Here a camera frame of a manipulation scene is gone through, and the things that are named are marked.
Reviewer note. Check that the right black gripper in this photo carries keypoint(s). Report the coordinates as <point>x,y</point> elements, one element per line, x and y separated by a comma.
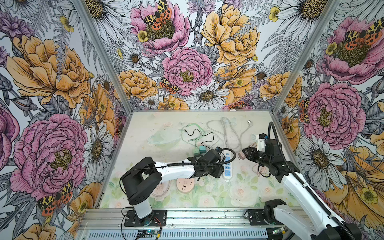
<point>250,154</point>

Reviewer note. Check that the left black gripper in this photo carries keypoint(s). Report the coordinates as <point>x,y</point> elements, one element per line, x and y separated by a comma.
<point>219,170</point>

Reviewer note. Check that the white blue power strip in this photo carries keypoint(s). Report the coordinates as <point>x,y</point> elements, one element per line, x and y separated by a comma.
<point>228,170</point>

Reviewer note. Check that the pink charger plug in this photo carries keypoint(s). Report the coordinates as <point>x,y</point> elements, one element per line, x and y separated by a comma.
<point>241,156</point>

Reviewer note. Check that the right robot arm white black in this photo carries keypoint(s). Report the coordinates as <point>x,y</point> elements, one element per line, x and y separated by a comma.
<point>323,222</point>

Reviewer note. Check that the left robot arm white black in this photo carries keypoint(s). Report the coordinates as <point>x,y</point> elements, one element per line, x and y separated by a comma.
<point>141,180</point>

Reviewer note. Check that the teal green charger plug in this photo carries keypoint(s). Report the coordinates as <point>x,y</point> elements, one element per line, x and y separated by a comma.
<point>202,149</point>

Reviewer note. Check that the round pink power socket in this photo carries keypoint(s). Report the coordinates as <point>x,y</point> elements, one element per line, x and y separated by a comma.
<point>185,185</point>

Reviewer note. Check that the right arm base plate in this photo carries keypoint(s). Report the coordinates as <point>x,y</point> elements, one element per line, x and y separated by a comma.
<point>258,217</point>

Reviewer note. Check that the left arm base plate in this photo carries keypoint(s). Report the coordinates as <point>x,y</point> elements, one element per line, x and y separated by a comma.
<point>157,218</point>

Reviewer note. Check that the aluminium front rail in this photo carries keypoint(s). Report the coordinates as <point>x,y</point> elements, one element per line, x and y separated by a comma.
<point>183,224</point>

